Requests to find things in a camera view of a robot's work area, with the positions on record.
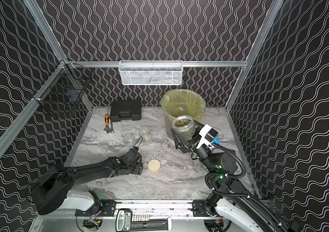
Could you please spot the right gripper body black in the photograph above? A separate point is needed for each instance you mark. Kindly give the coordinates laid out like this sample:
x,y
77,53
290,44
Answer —
x,y
190,144

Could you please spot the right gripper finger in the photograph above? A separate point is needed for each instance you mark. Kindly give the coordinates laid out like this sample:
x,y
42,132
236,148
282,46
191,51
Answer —
x,y
198,125
180,142

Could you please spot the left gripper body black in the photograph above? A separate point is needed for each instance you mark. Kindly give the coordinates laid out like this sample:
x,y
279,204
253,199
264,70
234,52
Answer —
x,y
135,164

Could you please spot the jar with cream lid back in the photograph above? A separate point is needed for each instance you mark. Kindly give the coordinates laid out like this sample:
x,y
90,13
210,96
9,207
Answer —
x,y
185,126

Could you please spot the jar with cream lid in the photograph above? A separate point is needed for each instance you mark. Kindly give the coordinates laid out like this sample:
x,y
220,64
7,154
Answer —
x,y
185,126
147,136

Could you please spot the cream jar lid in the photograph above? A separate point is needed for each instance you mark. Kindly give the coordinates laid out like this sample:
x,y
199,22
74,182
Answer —
x,y
154,166

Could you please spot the jar with cream lid front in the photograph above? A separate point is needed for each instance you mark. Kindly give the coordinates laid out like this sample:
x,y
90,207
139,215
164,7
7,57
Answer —
x,y
147,136

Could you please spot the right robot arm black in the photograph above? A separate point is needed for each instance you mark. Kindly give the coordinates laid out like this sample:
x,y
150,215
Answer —
x,y
229,198

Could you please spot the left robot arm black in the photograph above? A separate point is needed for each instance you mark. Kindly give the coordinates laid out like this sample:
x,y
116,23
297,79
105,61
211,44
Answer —
x,y
52,190

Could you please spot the trash bin with yellow bag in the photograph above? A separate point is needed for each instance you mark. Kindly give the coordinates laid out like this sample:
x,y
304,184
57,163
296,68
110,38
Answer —
x,y
181,102

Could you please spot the black plastic tool case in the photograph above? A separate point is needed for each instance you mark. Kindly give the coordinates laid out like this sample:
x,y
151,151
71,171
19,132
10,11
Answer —
x,y
125,110

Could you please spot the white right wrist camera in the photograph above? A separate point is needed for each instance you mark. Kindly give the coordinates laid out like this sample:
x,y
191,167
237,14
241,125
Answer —
x,y
208,137

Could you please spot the orange handled wrench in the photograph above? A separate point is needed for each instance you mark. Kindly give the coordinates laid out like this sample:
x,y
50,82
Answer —
x,y
108,124

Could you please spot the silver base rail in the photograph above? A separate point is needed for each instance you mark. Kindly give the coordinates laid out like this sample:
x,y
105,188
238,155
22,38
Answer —
x,y
175,209

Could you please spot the white wire mesh basket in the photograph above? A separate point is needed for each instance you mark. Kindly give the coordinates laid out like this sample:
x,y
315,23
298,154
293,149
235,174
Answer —
x,y
151,72

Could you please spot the black wire basket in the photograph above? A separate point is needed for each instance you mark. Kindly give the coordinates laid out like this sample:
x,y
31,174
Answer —
x,y
63,98

